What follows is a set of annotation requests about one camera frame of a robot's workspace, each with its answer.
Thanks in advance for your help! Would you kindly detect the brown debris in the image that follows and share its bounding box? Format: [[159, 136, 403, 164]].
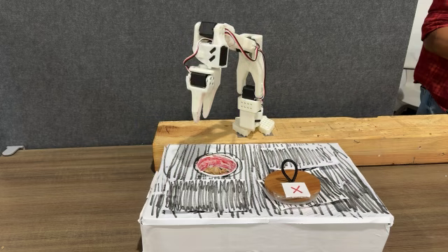
[[202, 165, 229, 175]]

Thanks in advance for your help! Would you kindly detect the red lined hole insert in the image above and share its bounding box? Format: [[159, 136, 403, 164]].
[[194, 153, 243, 179]]

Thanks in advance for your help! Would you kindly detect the round wooden lid black loop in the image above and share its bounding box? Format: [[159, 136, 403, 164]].
[[263, 158, 322, 205]]

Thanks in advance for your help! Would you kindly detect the white label with red cross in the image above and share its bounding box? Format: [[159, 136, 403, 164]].
[[281, 181, 312, 199]]

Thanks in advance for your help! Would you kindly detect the light wooden beam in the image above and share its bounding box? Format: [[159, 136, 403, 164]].
[[152, 114, 448, 172]]

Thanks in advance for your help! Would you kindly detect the white box with black scribbles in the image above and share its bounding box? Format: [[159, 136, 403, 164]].
[[138, 141, 396, 252]]

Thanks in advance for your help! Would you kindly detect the small grey plastic piece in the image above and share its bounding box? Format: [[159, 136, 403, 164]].
[[1, 145, 26, 157]]

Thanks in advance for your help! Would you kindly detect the white furniture piece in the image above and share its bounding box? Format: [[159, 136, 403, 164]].
[[394, 0, 433, 115]]

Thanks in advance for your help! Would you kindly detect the person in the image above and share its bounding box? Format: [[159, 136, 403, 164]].
[[413, 0, 448, 116]]

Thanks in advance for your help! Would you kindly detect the red black servo cable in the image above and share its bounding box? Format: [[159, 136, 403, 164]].
[[182, 37, 213, 74], [223, 28, 260, 62], [254, 43, 267, 102]]

